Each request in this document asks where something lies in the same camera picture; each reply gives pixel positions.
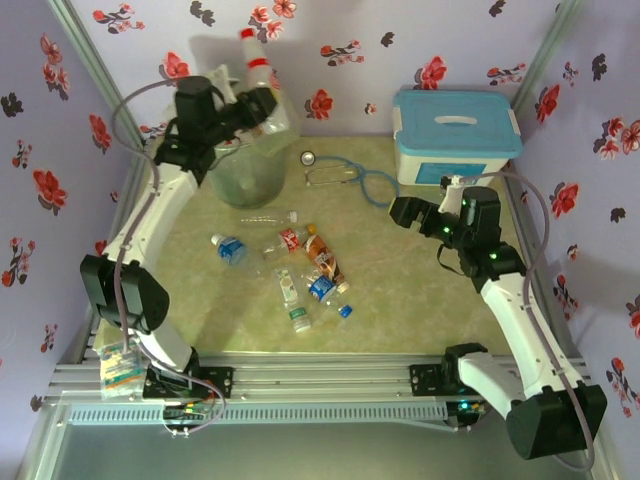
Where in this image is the green bin with plastic liner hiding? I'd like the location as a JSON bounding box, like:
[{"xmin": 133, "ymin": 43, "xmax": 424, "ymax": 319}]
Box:
[{"xmin": 204, "ymin": 74, "xmax": 301, "ymax": 210}]

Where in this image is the clear bottle red cap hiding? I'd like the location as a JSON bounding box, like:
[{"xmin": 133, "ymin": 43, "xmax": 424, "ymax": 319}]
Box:
[{"xmin": 238, "ymin": 27, "xmax": 282, "ymax": 101}]

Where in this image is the large blue label water bottle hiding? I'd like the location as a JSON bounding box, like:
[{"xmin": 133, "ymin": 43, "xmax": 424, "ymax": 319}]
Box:
[{"xmin": 209, "ymin": 232, "xmax": 267, "ymax": 277}]

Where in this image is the brown label drink bottle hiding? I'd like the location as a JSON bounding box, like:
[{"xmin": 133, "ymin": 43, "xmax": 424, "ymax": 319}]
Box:
[{"xmin": 299, "ymin": 233, "xmax": 352, "ymax": 295}]

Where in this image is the white storage box blue lid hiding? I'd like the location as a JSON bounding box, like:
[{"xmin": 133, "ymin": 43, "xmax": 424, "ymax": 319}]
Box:
[{"xmin": 391, "ymin": 89, "xmax": 525, "ymax": 189}]

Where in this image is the blue stethoscope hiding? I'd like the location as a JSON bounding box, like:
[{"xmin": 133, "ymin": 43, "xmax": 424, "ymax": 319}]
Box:
[{"xmin": 299, "ymin": 150, "xmax": 401, "ymax": 209}]

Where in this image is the clear bottle white cap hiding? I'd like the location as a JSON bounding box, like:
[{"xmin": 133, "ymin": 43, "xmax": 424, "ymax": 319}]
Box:
[{"xmin": 238, "ymin": 210, "xmax": 300, "ymax": 229}]

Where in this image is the clear cola bottle orange cap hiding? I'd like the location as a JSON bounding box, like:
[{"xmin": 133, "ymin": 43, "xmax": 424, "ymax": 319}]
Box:
[{"xmin": 260, "ymin": 223, "xmax": 319, "ymax": 263}]

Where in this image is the clear plastic packet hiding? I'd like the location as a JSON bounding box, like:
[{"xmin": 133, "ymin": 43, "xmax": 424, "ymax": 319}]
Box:
[{"xmin": 98, "ymin": 342, "xmax": 144, "ymax": 401}]

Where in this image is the grey right arm cable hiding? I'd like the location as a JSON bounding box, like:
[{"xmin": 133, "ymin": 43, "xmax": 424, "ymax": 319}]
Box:
[{"xmin": 457, "ymin": 171, "xmax": 596, "ymax": 471}]

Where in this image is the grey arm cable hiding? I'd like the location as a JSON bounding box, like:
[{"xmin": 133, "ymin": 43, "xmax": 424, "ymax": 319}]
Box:
[
  {"xmin": 110, "ymin": 78, "xmax": 224, "ymax": 436},
  {"xmin": 457, "ymin": 171, "xmax": 596, "ymax": 471}
]

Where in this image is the grey left arm cable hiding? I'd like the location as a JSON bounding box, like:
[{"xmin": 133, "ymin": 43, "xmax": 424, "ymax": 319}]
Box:
[{"xmin": 110, "ymin": 78, "xmax": 224, "ymax": 436}]

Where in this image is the aluminium left side rail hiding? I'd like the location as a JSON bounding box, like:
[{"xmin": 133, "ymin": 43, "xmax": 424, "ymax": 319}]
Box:
[{"xmin": 82, "ymin": 139, "xmax": 154, "ymax": 361}]

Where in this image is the aluminium left corner post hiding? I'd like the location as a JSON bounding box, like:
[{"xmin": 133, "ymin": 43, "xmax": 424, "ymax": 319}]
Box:
[{"xmin": 43, "ymin": 0, "xmax": 151, "ymax": 151}]

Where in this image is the aluminium corner post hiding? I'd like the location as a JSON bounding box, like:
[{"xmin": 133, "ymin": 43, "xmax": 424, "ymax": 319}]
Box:
[
  {"xmin": 43, "ymin": 0, "xmax": 151, "ymax": 151},
  {"xmin": 509, "ymin": 0, "xmax": 587, "ymax": 116}
]

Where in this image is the aluminium right side rail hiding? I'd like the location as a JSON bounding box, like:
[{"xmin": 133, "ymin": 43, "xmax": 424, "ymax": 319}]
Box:
[{"xmin": 502, "ymin": 164, "xmax": 586, "ymax": 359}]

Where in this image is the right controller board with wires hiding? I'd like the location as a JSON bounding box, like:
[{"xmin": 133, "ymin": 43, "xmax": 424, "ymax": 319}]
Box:
[{"xmin": 446, "ymin": 398, "xmax": 494, "ymax": 434}]

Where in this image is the controller board with wires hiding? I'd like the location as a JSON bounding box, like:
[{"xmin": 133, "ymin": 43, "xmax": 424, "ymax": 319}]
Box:
[
  {"xmin": 446, "ymin": 398, "xmax": 494, "ymax": 434},
  {"xmin": 159, "ymin": 384, "xmax": 232, "ymax": 441}
]

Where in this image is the aluminium right corner post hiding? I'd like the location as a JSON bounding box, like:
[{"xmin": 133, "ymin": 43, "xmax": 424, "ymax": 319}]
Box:
[{"xmin": 509, "ymin": 0, "xmax": 587, "ymax": 116}]

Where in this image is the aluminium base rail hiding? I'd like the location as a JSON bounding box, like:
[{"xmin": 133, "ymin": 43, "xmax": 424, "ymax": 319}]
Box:
[{"xmin": 47, "ymin": 352, "xmax": 596, "ymax": 404}]

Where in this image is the grey slotted cable duct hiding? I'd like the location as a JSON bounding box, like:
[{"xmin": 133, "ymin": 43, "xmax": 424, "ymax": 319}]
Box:
[{"xmin": 67, "ymin": 402, "xmax": 449, "ymax": 427}]

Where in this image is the left controller board with wires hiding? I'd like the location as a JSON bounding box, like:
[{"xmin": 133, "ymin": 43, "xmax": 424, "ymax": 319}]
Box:
[{"xmin": 159, "ymin": 384, "xmax": 232, "ymax": 441}]

